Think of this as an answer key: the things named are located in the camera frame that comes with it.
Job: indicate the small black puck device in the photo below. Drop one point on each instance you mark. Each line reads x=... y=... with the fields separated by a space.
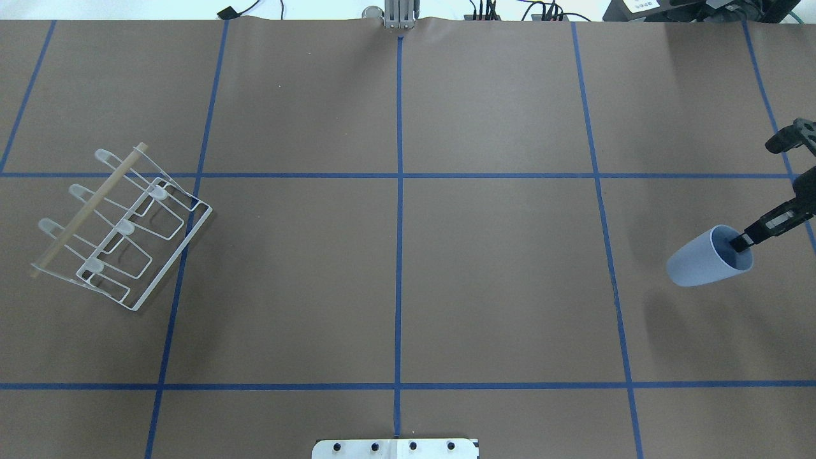
x=228 y=13

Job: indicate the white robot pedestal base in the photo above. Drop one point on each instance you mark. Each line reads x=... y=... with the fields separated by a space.
x=397 y=448

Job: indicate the aluminium frame post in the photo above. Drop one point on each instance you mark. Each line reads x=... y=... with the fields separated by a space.
x=401 y=14

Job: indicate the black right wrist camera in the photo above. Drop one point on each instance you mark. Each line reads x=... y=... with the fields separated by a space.
x=801 y=133

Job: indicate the light blue plastic cup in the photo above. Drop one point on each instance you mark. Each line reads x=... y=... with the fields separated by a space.
x=709 y=258

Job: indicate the white wire cup holder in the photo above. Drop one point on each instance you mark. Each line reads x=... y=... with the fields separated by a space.
x=127 y=233

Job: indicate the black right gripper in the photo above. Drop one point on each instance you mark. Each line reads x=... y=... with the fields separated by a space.
x=781 y=218

